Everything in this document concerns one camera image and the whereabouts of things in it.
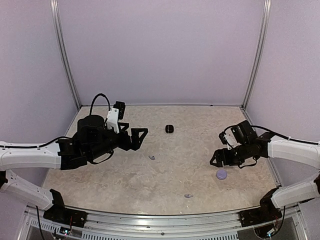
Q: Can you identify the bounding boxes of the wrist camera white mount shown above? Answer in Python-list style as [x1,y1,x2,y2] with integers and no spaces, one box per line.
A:
[218,131,238,150]
[106,101,126,134]

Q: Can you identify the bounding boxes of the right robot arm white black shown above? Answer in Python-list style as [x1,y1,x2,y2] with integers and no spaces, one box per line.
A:
[209,120,320,222]

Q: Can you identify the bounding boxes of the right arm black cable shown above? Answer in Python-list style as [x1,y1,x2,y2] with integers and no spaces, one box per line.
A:
[223,124,320,147]

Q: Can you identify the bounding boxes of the purple charging case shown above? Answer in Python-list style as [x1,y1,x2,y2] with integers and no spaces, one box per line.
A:
[216,169,228,180]

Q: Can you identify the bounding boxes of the aluminium corner post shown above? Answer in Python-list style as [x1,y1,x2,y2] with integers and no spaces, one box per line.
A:
[241,0,272,112]
[49,0,82,111]

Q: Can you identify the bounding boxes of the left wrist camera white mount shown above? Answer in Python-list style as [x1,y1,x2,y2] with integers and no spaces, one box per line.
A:
[106,101,126,134]

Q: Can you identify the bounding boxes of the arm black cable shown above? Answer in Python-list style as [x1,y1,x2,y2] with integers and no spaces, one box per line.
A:
[0,93,112,150]
[223,124,320,147]

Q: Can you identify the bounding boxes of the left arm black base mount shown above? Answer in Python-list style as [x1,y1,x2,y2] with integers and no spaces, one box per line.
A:
[43,189,88,228]

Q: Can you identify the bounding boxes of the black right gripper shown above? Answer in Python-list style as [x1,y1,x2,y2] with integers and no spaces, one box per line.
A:
[210,142,251,168]

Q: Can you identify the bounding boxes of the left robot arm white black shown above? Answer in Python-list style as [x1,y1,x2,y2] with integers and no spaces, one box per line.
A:
[0,115,148,223]

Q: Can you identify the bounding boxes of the aluminium front rail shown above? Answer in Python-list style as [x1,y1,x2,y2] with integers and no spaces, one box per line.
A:
[14,205,309,240]

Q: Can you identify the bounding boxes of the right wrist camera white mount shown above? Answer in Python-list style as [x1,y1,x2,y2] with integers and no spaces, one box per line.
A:
[218,131,238,150]

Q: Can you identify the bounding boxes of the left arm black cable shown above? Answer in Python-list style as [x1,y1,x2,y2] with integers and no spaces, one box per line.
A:
[0,93,112,150]

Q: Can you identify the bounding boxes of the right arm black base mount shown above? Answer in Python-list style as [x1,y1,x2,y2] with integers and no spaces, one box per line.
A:
[238,187,283,227]

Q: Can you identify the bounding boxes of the left aluminium corner post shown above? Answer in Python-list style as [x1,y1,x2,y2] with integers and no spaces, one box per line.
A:
[49,0,82,111]

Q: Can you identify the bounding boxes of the right aluminium corner post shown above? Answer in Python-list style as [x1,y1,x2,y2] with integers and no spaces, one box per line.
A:
[241,0,272,112]

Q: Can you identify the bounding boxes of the black charging case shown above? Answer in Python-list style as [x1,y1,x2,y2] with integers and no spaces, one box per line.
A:
[165,124,174,134]

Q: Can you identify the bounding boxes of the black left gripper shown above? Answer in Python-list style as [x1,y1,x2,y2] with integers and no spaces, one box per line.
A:
[88,122,148,161]

